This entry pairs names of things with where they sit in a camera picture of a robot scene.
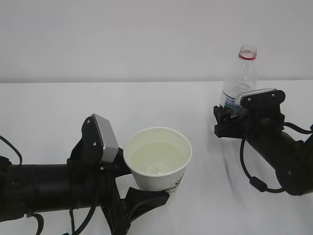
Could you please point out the clear Nongfu Spring water bottle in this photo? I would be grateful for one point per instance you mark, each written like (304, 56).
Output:
(242, 77)

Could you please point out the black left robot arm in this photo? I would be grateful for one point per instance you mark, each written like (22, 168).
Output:
(29, 190)

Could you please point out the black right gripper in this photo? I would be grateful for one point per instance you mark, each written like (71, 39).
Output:
(262, 109)

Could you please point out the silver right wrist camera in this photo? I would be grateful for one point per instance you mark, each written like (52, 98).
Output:
(249, 94)

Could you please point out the white paper cup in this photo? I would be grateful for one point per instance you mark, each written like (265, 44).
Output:
(157, 158)

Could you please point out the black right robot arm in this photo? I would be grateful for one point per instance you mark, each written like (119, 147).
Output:
(286, 147)

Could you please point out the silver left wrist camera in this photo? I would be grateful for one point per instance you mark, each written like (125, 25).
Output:
(108, 140)

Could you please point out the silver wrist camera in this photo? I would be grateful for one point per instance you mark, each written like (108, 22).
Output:
(108, 140)
(249, 94)

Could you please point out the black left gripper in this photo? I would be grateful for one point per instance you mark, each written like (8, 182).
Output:
(85, 167)

